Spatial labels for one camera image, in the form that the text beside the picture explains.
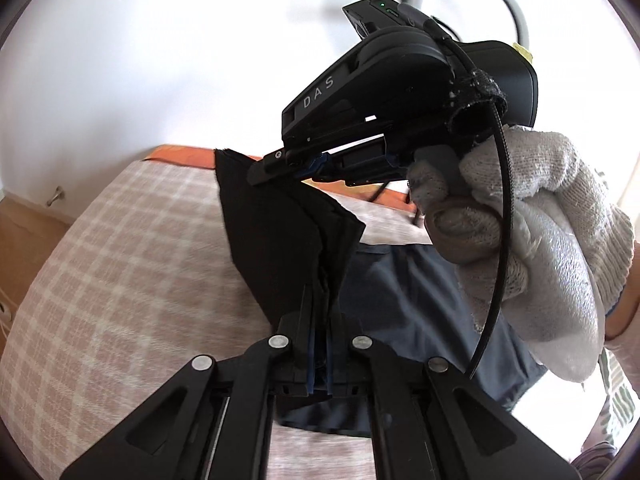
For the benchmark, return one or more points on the pink plaid bed blanket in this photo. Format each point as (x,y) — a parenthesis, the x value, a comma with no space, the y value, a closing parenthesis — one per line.
(141,283)

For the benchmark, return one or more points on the metal door stopper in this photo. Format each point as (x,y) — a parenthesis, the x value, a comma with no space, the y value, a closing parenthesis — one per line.
(59,194)

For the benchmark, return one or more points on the white gloved right hand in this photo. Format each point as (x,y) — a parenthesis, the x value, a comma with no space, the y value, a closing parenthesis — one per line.
(572,281)

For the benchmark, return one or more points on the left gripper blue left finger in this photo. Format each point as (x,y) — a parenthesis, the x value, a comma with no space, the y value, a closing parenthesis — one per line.
(307,339)

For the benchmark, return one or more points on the black pants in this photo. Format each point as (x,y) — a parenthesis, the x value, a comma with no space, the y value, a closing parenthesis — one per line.
(283,237)

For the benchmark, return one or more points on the orange bed sheet edge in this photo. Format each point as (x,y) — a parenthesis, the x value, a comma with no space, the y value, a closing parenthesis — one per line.
(204,158)

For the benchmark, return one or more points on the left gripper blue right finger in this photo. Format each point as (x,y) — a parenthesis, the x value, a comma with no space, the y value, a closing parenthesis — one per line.
(333,341)

